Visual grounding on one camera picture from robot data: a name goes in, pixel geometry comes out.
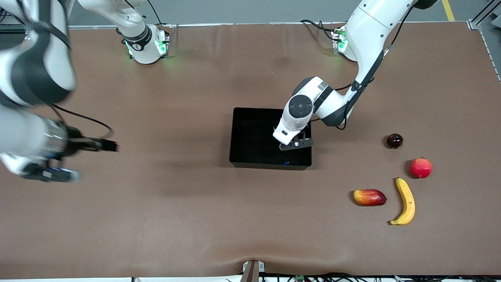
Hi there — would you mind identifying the black plastic box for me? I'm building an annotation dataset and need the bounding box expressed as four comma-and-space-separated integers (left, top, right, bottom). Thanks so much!
229, 107, 313, 171

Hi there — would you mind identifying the aluminium frame profile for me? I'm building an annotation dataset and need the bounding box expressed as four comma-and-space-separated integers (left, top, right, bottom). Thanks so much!
468, 0, 501, 83

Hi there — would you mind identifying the black base cable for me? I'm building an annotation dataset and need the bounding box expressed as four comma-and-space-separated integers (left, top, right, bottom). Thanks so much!
146, 0, 163, 26
299, 19, 337, 40

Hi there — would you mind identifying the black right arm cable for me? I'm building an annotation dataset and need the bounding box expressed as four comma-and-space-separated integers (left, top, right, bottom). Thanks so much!
50, 103, 115, 141

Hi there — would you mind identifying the red apple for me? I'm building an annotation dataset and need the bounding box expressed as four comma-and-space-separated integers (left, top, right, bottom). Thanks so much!
409, 157, 433, 179

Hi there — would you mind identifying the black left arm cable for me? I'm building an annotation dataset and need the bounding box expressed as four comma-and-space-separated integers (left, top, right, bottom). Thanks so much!
337, 4, 415, 132

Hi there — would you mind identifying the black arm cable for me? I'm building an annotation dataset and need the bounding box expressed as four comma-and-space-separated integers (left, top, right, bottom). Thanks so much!
50, 103, 115, 141
337, 4, 415, 132

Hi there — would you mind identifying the metal table clamp bracket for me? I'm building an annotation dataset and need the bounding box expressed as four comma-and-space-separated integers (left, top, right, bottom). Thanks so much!
242, 260, 265, 282

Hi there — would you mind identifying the yellow banana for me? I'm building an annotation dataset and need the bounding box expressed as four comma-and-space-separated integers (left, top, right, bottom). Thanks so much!
390, 177, 416, 226

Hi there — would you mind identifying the red yellow mango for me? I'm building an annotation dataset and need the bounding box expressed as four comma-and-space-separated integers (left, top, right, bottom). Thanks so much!
353, 189, 387, 207

